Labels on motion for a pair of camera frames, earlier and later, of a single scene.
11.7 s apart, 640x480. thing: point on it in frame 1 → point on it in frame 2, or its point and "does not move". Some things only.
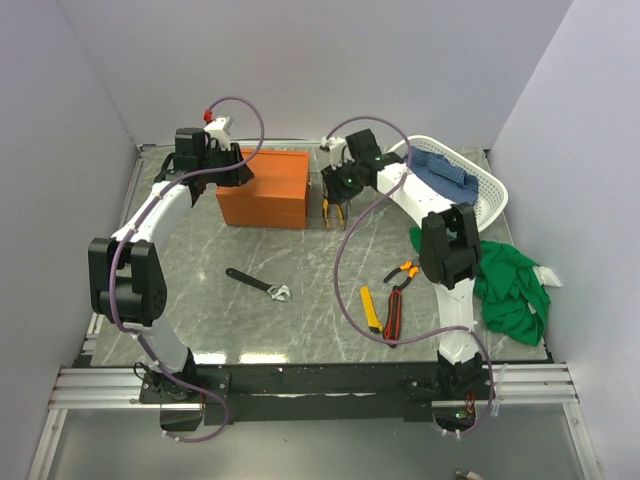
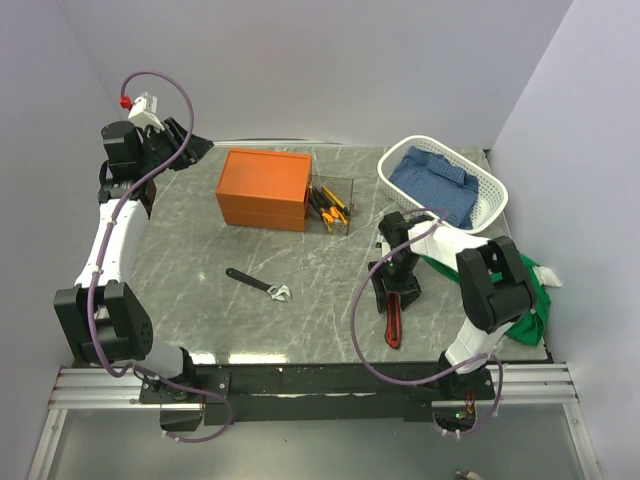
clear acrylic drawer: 316,219 does not move
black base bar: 312,393 does not move
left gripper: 237,177 → 176,141
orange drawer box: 275,197 does not move
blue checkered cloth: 444,176 does not move
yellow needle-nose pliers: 325,208 → 319,200
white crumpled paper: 546,276 does not move
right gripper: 336,193 → 410,289
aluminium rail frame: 93,386 does not move
